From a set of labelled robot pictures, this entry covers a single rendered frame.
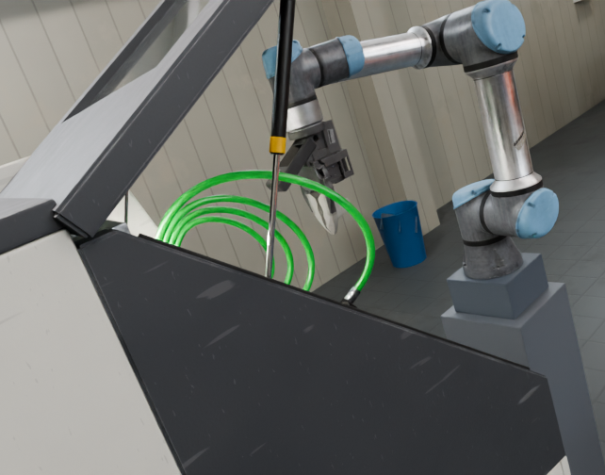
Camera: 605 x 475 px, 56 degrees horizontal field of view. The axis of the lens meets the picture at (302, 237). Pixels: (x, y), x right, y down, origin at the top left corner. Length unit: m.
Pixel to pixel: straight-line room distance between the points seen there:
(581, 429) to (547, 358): 0.29
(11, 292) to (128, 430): 0.18
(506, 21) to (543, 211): 0.42
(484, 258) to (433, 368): 0.73
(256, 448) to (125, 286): 0.24
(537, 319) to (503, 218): 0.30
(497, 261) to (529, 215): 0.21
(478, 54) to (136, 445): 1.03
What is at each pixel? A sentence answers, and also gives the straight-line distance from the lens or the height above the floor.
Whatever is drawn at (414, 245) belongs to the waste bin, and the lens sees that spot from 4.16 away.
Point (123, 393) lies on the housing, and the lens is 0.61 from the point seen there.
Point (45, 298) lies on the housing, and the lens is 0.57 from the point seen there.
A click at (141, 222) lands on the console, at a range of 1.32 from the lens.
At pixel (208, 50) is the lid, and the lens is 0.61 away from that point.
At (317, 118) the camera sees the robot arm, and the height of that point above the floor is 1.45.
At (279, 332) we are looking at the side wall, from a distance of 0.67.
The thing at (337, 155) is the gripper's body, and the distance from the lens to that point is 1.09.
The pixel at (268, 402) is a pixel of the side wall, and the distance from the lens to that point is 0.68.
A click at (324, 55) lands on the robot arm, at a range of 1.09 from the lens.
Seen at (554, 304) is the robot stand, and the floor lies 0.77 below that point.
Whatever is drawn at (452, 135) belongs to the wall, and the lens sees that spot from 5.58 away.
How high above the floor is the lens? 1.53
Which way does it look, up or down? 15 degrees down
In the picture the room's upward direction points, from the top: 19 degrees counter-clockwise
